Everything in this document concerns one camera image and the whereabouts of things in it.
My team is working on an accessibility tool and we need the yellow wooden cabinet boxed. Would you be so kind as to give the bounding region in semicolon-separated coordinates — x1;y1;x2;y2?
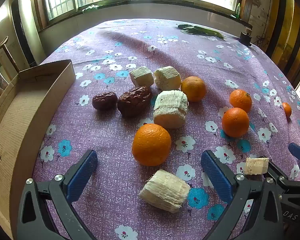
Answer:
265;0;300;83

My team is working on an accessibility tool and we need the white tall appliance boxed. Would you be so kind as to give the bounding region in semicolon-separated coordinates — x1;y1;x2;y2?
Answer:
0;0;46;68

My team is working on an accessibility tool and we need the purple floral tablecloth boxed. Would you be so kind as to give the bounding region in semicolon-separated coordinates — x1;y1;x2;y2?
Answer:
32;19;300;240

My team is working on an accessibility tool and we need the cardboard box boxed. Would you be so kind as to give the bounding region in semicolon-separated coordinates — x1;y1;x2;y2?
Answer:
0;59;76;240

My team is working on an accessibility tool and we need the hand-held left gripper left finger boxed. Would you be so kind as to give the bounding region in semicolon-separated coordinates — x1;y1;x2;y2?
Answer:
17;149;98;240

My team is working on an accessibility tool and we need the green cloth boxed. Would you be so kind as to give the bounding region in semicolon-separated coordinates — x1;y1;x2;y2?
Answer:
82;4;103;13

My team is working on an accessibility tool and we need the large red date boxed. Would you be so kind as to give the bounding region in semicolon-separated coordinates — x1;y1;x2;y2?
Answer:
117;86;153;117

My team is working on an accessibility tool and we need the large orange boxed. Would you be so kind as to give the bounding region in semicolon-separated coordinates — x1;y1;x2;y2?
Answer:
132;123;172;167

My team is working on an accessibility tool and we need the green leafy vegetable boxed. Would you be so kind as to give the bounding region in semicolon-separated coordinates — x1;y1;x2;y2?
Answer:
177;24;225;40

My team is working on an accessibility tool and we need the small red date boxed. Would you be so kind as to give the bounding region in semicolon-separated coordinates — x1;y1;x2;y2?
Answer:
92;91;118;111

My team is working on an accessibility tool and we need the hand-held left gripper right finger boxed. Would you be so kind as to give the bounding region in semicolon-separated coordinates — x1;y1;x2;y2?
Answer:
200;150;284;240

